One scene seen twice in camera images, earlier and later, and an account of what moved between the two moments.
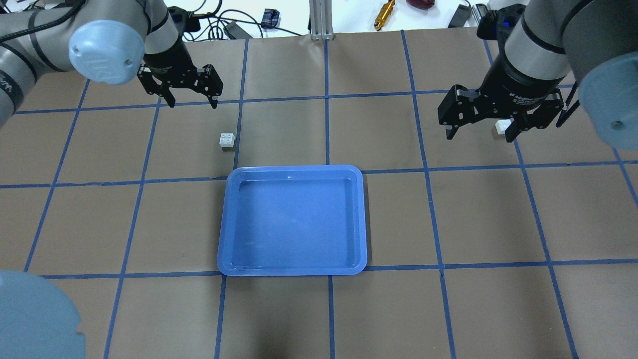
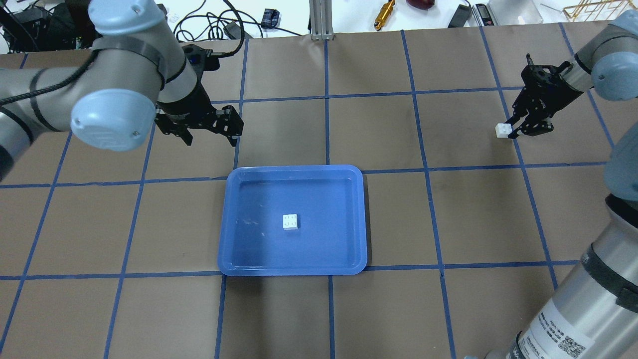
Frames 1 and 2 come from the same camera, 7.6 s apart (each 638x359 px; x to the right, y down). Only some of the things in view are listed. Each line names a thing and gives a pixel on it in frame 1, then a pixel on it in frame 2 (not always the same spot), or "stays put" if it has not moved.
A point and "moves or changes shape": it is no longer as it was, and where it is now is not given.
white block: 227,140 moves or changes shape
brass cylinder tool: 384,14 stays put
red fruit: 424,4 stays put
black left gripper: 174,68 to 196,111
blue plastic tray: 298,220 stays put
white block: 501,125 stays put
